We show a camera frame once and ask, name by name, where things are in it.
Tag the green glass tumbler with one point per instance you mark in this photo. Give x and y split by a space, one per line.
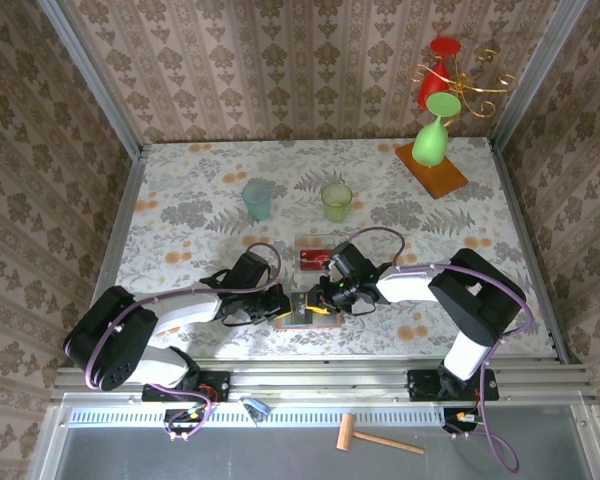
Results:
337 202

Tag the clear plastic card tray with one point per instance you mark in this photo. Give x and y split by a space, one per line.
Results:
312 240

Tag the floral print tablecloth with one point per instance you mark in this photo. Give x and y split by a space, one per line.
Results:
205 175

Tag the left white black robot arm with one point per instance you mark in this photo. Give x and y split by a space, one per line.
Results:
110 340

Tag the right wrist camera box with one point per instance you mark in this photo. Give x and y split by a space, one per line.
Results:
347 260

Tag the teal glass tumbler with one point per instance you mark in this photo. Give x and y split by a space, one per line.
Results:
257 200

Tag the red wine glass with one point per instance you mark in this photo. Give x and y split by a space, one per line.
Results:
432 82

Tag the small blue tape piece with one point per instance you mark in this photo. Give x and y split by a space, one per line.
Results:
259 406

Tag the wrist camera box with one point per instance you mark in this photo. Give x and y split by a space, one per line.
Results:
252 270
347 260

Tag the black VIP card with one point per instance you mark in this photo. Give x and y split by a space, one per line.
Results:
300 310

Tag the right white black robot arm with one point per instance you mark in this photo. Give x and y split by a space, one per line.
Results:
480 300

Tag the aluminium profile frame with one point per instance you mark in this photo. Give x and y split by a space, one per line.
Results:
330 374

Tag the wooden mallet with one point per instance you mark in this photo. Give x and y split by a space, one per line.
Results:
347 432

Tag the green wine glass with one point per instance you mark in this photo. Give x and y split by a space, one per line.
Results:
429 142

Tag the wooden base gold glass rack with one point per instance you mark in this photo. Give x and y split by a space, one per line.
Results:
440 175

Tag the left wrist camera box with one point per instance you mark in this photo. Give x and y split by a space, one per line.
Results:
252 270

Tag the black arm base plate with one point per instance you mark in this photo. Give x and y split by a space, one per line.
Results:
422 387
220 382

